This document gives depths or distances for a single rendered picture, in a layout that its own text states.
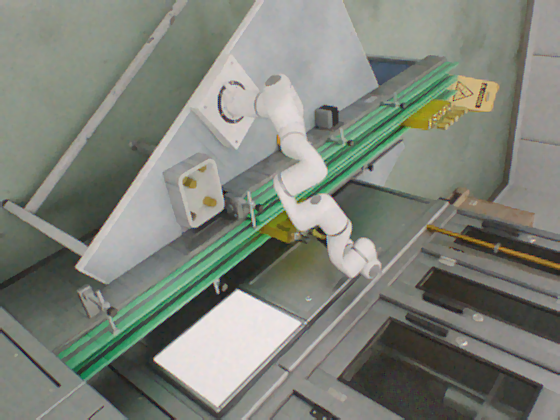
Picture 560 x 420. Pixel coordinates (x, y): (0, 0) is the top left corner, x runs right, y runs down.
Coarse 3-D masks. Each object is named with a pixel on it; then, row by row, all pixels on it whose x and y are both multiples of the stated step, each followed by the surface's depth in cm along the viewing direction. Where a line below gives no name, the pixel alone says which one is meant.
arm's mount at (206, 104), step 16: (224, 64) 181; (208, 80) 180; (224, 80) 182; (240, 80) 188; (208, 96) 178; (208, 112) 179; (208, 128) 188; (224, 128) 186; (240, 128) 192; (224, 144) 195
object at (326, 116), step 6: (324, 108) 235; (330, 108) 234; (336, 108) 234; (318, 114) 234; (324, 114) 232; (330, 114) 232; (336, 114) 236; (318, 120) 236; (324, 120) 234; (330, 120) 233; (336, 120) 237; (318, 126) 238; (324, 126) 236; (330, 126) 235
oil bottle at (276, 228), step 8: (272, 224) 197; (280, 224) 196; (288, 224) 195; (264, 232) 201; (272, 232) 197; (280, 232) 194; (288, 232) 191; (296, 232) 192; (288, 240) 193; (296, 240) 194
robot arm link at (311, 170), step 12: (300, 132) 154; (288, 144) 151; (300, 144) 150; (288, 156) 155; (300, 156) 149; (312, 156) 148; (288, 168) 154; (300, 168) 150; (312, 168) 148; (324, 168) 149; (288, 180) 151; (300, 180) 150; (312, 180) 150
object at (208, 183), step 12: (192, 168) 177; (216, 168) 185; (180, 180) 174; (204, 180) 192; (216, 180) 187; (180, 192) 176; (192, 192) 189; (204, 192) 194; (216, 192) 191; (192, 204) 191; (216, 204) 194; (204, 216) 189
